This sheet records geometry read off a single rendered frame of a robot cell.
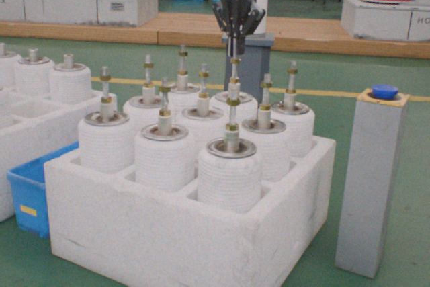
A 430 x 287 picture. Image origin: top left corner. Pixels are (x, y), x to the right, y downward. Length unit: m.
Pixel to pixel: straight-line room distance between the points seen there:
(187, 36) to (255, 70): 1.51
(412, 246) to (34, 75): 0.92
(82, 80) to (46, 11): 2.00
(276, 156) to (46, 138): 0.52
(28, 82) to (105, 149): 0.50
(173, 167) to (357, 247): 0.35
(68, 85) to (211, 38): 1.75
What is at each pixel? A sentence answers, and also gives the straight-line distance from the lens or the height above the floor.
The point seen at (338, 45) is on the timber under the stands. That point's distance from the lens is 2.86.
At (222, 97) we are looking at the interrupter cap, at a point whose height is 0.25.
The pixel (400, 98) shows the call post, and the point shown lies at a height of 0.32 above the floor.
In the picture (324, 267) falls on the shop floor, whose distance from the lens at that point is 0.93.
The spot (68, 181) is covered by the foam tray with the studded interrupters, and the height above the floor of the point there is 0.16.
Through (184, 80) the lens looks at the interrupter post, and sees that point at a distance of 1.02.
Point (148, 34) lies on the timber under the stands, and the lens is 2.91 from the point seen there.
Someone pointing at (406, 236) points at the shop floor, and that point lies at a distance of 1.08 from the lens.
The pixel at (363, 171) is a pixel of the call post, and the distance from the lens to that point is 0.84.
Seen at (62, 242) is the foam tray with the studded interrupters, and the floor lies 0.04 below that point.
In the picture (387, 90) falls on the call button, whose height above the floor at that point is 0.33.
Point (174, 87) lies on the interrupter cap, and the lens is 1.03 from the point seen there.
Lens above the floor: 0.52
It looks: 20 degrees down
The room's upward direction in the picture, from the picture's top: 2 degrees clockwise
